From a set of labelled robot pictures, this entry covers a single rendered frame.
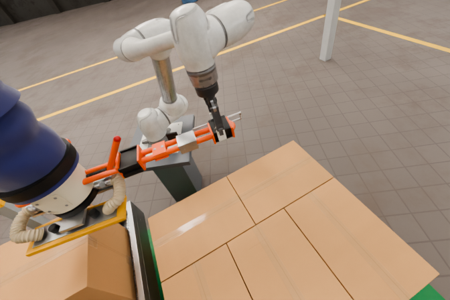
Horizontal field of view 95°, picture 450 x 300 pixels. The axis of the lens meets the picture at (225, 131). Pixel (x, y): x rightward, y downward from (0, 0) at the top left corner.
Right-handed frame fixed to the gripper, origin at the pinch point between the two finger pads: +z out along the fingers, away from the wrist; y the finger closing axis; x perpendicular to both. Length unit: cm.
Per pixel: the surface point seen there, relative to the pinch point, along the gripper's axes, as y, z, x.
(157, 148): 1.0, -0.9, -24.0
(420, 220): 32, 128, 124
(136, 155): 1.0, -1.2, -31.7
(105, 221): 14, 12, -49
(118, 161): 1.3, -1.8, -37.8
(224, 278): 30, 74, -21
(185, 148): 3.7, 1.4, -14.1
